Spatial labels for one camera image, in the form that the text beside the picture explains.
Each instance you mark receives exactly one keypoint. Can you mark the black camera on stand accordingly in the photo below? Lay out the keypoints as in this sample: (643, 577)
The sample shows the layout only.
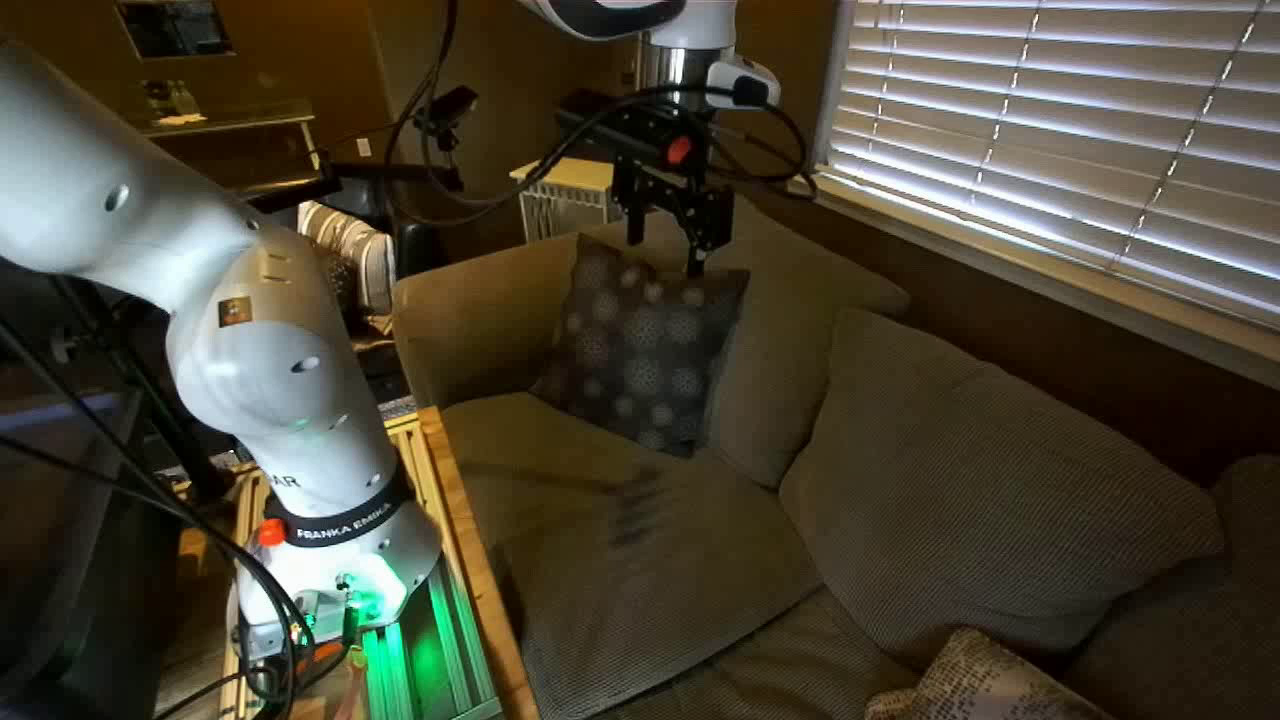
(445, 115)

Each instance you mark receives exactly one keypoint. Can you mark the large sofa back cushion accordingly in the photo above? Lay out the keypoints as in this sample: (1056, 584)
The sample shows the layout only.
(987, 494)

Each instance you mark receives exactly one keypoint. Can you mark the grey-green sofa seat cushion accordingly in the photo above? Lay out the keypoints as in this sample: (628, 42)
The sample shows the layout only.
(627, 563)
(784, 667)

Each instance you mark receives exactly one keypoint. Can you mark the light wooden robot table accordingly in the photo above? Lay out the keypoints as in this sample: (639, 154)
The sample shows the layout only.
(461, 533)

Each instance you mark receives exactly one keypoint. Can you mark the black monitor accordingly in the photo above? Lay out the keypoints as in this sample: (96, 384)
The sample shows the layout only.
(64, 563)

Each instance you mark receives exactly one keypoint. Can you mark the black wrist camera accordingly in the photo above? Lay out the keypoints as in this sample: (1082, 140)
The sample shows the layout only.
(594, 130)

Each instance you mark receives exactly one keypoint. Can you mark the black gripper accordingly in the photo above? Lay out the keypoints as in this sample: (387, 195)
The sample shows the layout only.
(679, 182)

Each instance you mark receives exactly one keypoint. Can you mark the green-lit robot base mount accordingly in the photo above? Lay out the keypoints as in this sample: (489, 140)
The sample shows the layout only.
(415, 655)

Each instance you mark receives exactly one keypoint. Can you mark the dark grey dotted pillow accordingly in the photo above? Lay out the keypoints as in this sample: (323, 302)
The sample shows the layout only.
(643, 345)

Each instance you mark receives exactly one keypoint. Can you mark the white window blinds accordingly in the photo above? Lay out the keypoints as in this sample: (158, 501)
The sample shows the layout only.
(1066, 135)

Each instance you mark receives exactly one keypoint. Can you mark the grey-green fabric sofa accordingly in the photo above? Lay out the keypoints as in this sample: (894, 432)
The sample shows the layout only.
(600, 533)

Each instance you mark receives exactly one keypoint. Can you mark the white wall outlet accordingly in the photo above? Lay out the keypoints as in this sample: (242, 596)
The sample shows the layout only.
(367, 146)

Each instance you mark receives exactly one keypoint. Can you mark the light patterned throw pillow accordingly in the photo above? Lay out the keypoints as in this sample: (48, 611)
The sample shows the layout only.
(982, 682)

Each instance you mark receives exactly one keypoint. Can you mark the wooden window sill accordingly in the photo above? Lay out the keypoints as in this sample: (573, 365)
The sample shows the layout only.
(1040, 284)

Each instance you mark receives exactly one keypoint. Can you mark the white rolled fabric bundle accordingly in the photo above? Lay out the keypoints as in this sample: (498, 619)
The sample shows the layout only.
(351, 244)

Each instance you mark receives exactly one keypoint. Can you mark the wooden wall shelf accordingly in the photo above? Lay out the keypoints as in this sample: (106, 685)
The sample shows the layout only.
(234, 135)

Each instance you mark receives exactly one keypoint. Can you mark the medium sofa back cushion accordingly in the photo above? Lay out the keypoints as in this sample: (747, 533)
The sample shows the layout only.
(1201, 627)

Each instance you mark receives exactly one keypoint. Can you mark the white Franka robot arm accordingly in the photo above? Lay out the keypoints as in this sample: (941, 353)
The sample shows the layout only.
(255, 345)

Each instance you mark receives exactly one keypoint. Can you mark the dark framed wall picture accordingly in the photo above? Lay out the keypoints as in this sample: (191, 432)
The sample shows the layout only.
(174, 27)

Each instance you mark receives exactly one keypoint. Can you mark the white ribbed heater unit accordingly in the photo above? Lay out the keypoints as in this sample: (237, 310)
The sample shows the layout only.
(566, 207)

